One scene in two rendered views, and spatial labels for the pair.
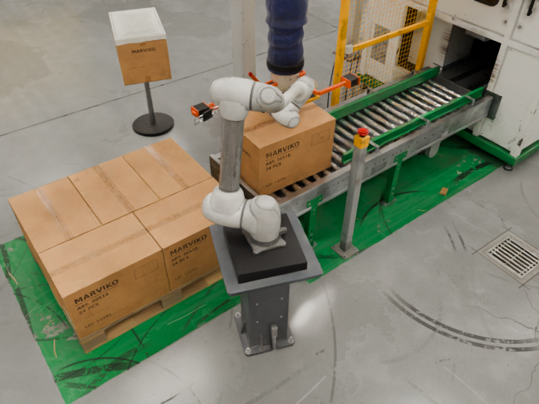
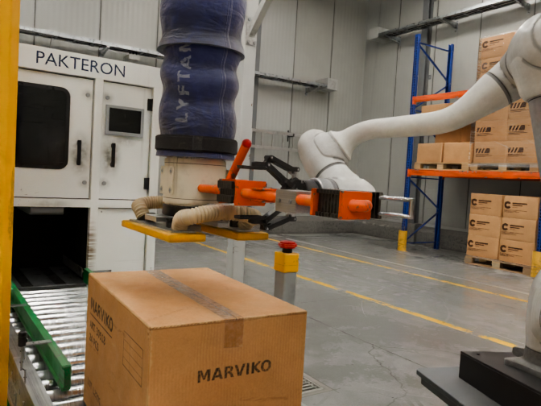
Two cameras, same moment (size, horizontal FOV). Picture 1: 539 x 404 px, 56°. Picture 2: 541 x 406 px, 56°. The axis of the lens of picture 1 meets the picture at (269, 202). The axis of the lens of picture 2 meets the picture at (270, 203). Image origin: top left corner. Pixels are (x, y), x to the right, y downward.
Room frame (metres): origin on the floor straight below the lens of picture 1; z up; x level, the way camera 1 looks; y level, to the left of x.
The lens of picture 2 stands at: (2.53, 1.31, 1.27)
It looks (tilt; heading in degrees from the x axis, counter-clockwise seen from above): 3 degrees down; 273
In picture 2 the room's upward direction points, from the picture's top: 3 degrees clockwise
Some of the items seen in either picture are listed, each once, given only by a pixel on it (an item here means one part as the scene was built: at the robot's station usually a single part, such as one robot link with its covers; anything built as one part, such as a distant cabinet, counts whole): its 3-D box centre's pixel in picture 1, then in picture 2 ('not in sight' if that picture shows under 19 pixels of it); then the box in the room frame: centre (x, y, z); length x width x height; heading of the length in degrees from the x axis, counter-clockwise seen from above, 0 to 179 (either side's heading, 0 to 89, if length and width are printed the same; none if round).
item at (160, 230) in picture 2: not in sight; (160, 224); (2.89, -0.03, 1.13); 0.34 x 0.10 x 0.05; 128
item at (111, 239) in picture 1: (131, 225); not in sight; (2.43, 0.93, 0.34); 1.20 x 1.00 x 0.40; 127
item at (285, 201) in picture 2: not in sight; (297, 201); (2.53, 0.28, 1.23); 0.07 x 0.07 x 0.04; 38
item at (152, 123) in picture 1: (148, 97); not in sight; (4.17, 1.13, 0.31); 0.40 x 0.40 x 0.62
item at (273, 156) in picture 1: (280, 143); (183, 360); (2.82, -0.07, 0.75); 0.60 x 0.40 x 0.40; 125
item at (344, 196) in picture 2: (200, 110); (340, 203); (2.45, 0.39, 1.23); 0.08 x 0.07 x 0.05; 128
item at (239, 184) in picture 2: not in sight; (241, 192); (2.66, 0.11, 1.23); 0.10 x 0.08 x 0.06; 38
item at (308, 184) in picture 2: not in sight; (297, 194); (2.53, 0.02, 1.23); 0.09 x 0.07 x 0.08; 38
